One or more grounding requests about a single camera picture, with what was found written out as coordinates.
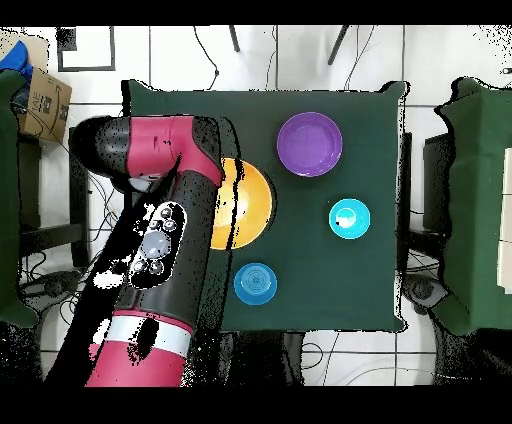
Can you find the large orange bowl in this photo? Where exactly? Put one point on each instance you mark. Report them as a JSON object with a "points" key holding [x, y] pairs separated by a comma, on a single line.
{"points": [[252, 204]]}

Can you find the small light blue ribbed bowl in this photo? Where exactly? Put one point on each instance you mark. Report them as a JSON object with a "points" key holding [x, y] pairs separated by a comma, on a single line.
{"points": [[358, 226]]}

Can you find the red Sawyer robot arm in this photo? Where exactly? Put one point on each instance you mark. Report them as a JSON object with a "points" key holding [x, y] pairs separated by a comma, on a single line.
{"points": [[160, 148]]}

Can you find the medium blue bowl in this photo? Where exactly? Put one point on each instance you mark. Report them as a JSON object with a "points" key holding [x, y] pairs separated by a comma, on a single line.
{"points": [[255, 284]]}

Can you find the wide purple bowl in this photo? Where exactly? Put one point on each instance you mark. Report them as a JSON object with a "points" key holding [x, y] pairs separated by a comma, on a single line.
{"points": [[309, 144]]}

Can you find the dark green table cloth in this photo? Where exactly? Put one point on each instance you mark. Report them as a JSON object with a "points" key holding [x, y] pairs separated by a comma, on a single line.
{"points": [[320, 280]]}

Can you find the black tripod stand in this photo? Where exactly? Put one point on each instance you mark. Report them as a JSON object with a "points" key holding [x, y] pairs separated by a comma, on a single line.
{"points": [[338, 46]]}

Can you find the green cloth covered table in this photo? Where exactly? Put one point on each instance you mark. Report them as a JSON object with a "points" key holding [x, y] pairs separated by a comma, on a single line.
{"points": [[8, 200], [480, 200]]}

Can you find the printed cardboard box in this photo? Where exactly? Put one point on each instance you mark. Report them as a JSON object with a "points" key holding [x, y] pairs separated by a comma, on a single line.
{"points": [[44, 108]]}

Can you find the white box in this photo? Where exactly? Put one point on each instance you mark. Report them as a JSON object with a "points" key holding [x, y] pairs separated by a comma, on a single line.
{"points": [[507, 240]]}

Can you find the plain cardboard box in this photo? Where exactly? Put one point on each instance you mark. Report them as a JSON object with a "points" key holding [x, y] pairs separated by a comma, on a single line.
{"points": [[38, 52]]}

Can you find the blue bag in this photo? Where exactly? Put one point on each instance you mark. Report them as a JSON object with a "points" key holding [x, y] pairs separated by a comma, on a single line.
{"points": [[16, 56]]}

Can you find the black bench frame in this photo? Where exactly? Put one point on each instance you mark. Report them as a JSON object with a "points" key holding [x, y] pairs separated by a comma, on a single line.
{"points": [[78, 208]]}

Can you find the black pedestal foot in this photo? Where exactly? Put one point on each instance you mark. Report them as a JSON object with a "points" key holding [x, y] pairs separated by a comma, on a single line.
{"points": [[424, 290], [48, 286]]}

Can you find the black square floor frame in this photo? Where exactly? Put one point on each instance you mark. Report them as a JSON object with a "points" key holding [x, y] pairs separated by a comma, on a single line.
{"points": [[86, 68]]}

